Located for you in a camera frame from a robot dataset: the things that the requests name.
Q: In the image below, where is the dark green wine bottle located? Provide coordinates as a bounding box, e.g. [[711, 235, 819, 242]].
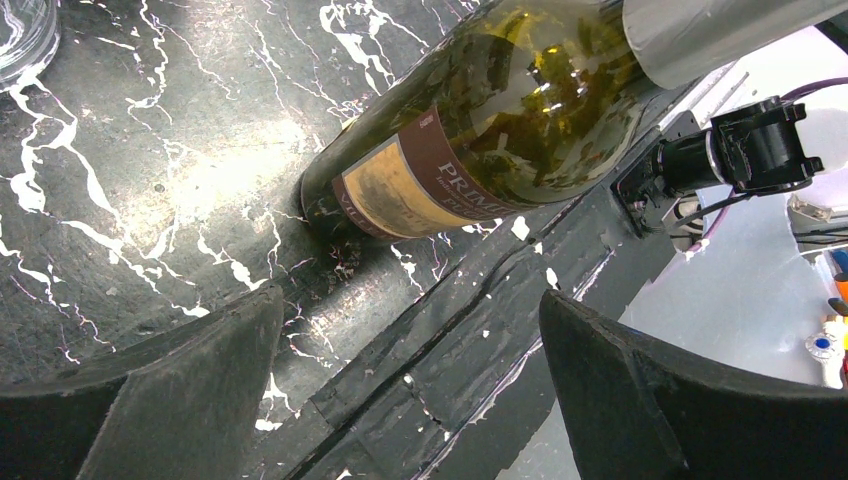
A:
[[299, 0, 848, 243]]

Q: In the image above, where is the clear bottle white cap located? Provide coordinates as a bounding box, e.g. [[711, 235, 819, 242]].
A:
[[1, 0, 61, 92]]

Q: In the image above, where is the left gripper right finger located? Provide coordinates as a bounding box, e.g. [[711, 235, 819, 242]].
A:
[[539, 290, 847, 479]]

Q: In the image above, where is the black base frame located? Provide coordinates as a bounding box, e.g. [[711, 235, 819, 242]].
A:
[[241, 86, 826, 480]]

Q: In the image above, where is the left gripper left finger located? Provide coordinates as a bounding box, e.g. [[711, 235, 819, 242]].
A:
[[1, 285, 284, 479]]

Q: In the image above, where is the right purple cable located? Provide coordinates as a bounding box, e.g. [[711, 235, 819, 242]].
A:
[[682, 76, 848, 263]]

